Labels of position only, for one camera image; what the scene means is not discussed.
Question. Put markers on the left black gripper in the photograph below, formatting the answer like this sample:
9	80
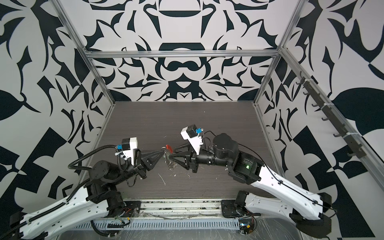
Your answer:
137	170

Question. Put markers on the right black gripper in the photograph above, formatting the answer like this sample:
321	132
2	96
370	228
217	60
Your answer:
195	158

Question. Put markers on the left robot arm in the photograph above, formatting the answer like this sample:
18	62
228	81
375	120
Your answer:
94	198

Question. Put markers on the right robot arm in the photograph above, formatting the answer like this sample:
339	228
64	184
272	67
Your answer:
304	209

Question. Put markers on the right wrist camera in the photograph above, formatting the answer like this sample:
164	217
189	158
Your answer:
194	136

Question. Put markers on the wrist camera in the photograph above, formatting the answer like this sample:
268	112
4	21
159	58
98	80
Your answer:
127	150
194	136

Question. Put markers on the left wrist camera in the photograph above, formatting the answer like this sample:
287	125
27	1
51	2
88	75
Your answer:
127	150

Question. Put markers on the aluminium front rail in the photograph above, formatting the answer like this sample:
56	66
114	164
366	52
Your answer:
169	209

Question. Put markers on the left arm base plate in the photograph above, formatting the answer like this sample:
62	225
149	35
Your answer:
131	209

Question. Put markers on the white slotted cable duct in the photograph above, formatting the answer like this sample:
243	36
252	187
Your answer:
175	224

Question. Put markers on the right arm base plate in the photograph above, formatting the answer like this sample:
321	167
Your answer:
233	209

